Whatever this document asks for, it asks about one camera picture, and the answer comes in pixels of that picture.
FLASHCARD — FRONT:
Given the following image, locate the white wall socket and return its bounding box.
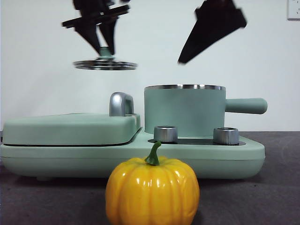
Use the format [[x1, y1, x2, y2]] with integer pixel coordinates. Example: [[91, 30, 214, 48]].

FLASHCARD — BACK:
[[287, 0, 300, 21]]

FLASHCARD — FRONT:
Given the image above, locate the mint green breakfast machine base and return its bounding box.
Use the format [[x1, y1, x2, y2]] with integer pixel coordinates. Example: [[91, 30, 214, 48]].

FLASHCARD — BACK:
[[0, 127, 266, 182]]

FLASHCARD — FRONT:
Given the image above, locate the mint green cover, silver handle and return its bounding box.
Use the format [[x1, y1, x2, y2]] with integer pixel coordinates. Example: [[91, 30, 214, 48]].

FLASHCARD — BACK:
[[2, 92, 143, 145]]

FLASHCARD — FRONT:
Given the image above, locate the silver control knob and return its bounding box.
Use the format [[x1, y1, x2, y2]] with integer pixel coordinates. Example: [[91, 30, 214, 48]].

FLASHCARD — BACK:
[[213, 127, 240, 145], [153, 126, 178, 143]]

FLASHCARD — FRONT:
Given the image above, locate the glass lid with green knob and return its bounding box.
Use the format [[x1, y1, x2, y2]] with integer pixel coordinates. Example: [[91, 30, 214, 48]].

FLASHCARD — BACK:
[[72, 45, 138, 71]]

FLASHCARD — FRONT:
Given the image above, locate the yellow pumpkin with green stem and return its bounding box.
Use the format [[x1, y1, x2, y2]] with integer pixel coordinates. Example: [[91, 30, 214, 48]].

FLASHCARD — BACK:
[[105, 140, 200, 225]]

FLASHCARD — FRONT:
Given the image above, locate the mint green pot with handle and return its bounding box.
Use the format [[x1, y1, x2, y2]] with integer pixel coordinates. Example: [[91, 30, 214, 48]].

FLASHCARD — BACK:
[[143, 84, 268, 139]]

